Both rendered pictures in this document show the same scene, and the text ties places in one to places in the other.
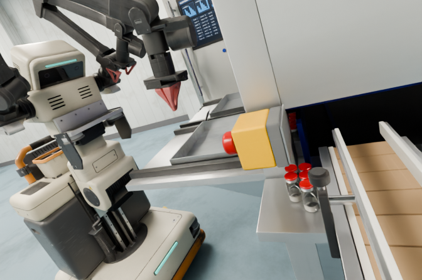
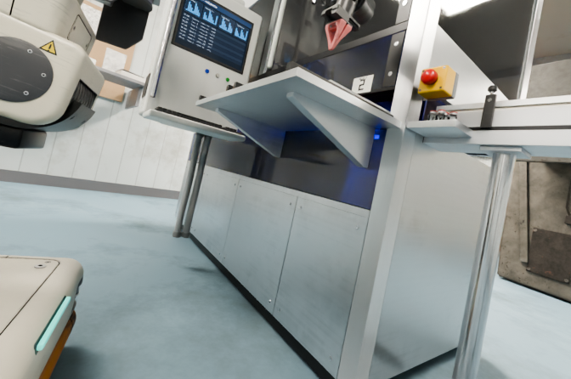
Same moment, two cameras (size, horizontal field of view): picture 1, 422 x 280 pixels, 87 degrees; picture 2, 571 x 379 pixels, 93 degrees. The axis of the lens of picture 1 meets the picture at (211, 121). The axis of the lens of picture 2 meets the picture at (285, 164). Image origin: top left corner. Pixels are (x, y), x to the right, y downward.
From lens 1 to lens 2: 96 cm
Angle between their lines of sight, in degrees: 63
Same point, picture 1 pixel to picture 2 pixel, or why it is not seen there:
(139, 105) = not seen: outside the picture
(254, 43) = (430, 44)
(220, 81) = (182, 97)
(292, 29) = (439, 52)
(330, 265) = (405, 206)
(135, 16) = not seen: outside the picture
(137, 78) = not seen: outside the picture
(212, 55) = (190, 65)
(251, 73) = (425, 55)
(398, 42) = not seen: hidden behind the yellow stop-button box
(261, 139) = (454, 77)
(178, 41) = (367, 9)
